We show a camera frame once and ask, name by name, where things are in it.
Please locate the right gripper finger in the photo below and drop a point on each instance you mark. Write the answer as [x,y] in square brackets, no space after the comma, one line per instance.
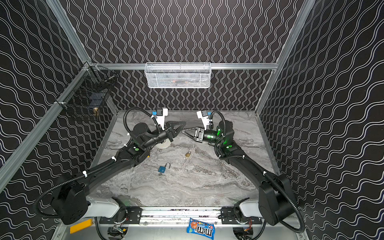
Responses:
[193,129]
[192,134]

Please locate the black wire basket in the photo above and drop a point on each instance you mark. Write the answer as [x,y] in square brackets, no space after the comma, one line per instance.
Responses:
[93,90]

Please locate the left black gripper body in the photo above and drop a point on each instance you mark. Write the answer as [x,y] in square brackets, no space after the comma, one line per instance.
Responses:
[169,133]

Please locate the blue padlock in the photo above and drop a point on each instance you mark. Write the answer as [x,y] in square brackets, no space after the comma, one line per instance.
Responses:
[162,169]

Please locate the yellow block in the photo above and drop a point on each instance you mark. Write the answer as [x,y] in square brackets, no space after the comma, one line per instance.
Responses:
[81,226]

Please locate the white mesh basket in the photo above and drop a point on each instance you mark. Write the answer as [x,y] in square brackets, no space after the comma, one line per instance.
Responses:
[178,75]

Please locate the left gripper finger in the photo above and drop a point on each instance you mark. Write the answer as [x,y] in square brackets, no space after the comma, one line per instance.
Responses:
[173,132]
[175,125]

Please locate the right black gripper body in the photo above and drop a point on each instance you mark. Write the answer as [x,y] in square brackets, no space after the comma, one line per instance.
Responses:
[199,134]

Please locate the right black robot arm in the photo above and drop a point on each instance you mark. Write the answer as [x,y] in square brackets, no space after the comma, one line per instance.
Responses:
[277,203]

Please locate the white tape roll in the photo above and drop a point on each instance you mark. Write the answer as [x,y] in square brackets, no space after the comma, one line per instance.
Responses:
[163,145]

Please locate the M&M's candy bag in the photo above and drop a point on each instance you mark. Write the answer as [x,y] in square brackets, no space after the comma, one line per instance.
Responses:
[201,228]

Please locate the brass item in black basket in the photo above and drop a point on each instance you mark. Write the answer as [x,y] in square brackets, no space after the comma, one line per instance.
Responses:
[96,112]

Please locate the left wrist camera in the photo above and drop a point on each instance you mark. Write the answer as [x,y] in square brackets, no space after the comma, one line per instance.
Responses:
[159,115]

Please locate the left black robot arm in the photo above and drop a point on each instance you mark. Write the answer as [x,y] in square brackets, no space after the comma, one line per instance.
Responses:
[67,200]

